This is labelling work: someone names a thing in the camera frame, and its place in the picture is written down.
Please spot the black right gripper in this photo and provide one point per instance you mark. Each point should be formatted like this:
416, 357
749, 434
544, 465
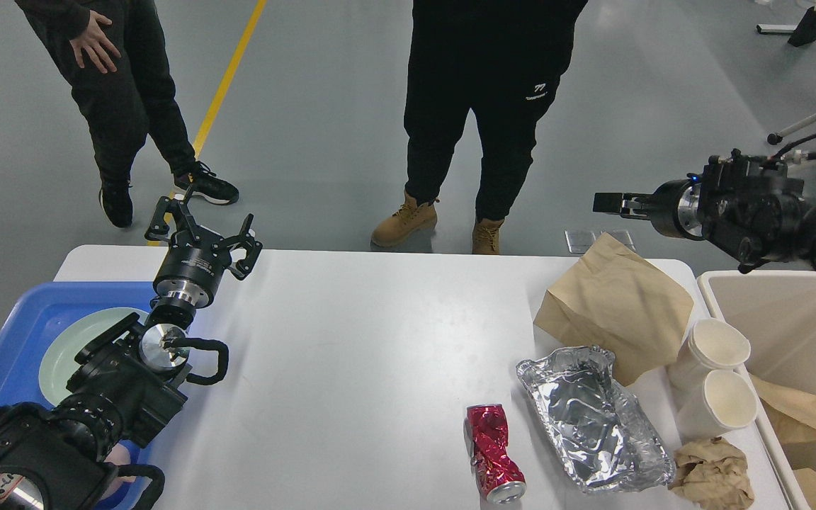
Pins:
672, 208

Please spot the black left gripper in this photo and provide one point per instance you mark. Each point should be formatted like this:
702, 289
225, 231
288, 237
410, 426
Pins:
189, 271

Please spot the green plate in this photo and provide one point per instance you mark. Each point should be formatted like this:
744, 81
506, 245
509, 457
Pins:
58, 363

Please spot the pink mug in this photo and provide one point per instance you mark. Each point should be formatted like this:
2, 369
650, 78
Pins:
118, 456

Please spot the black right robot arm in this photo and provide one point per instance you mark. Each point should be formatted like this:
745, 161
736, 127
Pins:
746, 205

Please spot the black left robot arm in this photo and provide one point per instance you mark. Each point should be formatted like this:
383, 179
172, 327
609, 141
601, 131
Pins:
126, 384

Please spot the brown paper bag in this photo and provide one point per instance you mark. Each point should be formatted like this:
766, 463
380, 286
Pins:
614, 298

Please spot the white paper cup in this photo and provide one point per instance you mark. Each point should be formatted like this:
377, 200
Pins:
711, 344
722, 402

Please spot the person in black trousers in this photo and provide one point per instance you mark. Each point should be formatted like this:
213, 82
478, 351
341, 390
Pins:
113, 56

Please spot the beige plastic bin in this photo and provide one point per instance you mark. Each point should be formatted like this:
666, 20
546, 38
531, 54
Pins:
776, 311

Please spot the aluminium foil tray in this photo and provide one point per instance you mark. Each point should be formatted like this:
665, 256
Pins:
601, 434

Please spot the blue plastic tray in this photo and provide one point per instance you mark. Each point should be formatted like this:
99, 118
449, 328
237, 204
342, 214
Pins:
18, 340

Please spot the brown paper in bin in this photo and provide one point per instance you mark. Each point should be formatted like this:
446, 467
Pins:
791, 412

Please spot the crumpled brown paper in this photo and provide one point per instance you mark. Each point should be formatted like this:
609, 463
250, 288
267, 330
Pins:
713, 474

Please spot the crushed red can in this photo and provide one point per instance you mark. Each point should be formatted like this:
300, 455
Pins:
499, 479

